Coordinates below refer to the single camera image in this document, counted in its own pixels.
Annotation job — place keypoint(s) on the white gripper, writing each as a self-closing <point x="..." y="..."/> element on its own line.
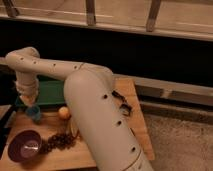
<point x="27" y="93"/>

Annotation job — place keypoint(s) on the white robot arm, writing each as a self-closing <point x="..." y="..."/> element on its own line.
<point x="88" y="94"/>

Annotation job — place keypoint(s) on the blue plastic cup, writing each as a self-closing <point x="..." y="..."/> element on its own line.
<point x="34" y="113"/>

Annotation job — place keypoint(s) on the green plastic tray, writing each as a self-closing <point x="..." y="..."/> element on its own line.
<point x="49" y="93"/>

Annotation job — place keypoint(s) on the orange apple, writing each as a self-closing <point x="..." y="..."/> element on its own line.
<point x="64" y="113"/>

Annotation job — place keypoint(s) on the purple bowl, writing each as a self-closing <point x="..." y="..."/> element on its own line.
<point x="24" y="146"/>

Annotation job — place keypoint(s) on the dark grape bunch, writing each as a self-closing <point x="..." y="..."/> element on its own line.
<point x="57" y="141"/>

